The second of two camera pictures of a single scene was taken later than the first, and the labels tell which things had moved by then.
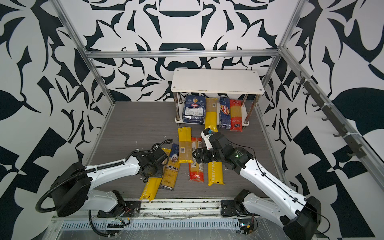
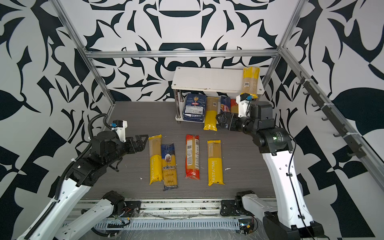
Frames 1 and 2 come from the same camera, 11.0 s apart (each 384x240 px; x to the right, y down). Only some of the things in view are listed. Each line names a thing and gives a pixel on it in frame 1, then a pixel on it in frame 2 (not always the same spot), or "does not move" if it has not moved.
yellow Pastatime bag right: x=215 y=173 does not move
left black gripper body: x=156 y=171 → x=119 y=149
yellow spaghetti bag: x=211 y=114 does not move
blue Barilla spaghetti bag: x=225 y=112 does not move
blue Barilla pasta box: x=194 y=109 does not move
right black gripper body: x=211 y=155 → x=245 y=125
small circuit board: x=246 y=226 does not move
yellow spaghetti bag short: x=185 y=145 → x=249 y=83
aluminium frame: x=280 y=52 does not move
